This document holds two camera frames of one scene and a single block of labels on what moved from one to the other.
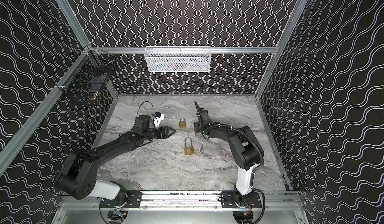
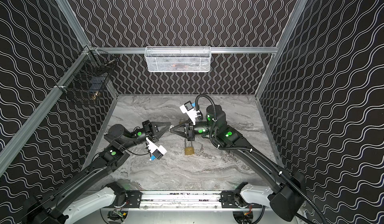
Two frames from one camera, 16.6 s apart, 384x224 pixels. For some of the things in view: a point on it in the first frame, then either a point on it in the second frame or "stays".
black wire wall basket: [90, 74] stays
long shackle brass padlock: [189, 150] stays
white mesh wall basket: [177, 59] stays
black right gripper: [202, 122] to [190, 130]
